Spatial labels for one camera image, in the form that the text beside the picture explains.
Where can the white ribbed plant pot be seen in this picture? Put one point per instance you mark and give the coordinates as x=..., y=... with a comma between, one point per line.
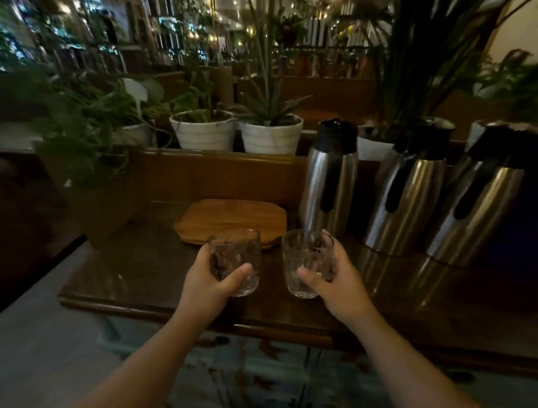
x=474, y=132
x=271, y=136
x=136, y=134
x=204, y=132
x=372, y=147

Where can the person's right hand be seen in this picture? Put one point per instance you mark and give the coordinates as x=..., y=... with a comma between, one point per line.
x=342, y=290

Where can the wooden table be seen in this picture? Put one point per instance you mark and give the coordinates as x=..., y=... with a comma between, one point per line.
x=294, y=294

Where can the spiky green plant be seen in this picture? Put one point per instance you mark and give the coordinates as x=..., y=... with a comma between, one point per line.
x=267, y=96

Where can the tall palm-like plant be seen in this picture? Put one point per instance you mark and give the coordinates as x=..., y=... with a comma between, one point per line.
x=420, y=54

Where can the person's right forearm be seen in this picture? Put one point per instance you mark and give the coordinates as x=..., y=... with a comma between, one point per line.
x=403, y=361

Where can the clear textured drinking glass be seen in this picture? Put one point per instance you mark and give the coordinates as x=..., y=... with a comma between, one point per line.
x=307, y=262
x=235, y=260

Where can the person's left hand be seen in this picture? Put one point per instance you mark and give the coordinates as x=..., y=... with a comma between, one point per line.
x=201, y=290

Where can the leafy green trailing plant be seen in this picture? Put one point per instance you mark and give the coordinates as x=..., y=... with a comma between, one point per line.
x=84, y=122

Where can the broad-leaf green plant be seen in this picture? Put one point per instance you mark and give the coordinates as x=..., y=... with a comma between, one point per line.
x=195, y=90

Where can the wooden planter ledge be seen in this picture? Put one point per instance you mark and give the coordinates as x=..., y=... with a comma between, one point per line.
x=201, y=172

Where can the fern-like green plant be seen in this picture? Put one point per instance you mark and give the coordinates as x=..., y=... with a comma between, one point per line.
x=510, y=84

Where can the wooden serving tray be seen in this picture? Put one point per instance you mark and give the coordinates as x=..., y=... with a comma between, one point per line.
x=231, y=219

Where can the person's right thumb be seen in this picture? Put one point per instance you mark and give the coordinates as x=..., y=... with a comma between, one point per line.
x=313, y=278

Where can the person's left forearm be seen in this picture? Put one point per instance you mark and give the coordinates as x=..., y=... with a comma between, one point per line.
x=138, y=363

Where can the steel thermos jug black lid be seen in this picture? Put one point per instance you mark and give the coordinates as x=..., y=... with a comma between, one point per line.
x=328, y=180
x=403, y=189
x=479, y=197

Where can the person's left thumb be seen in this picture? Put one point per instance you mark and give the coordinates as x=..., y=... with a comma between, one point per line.
x=236, y=275

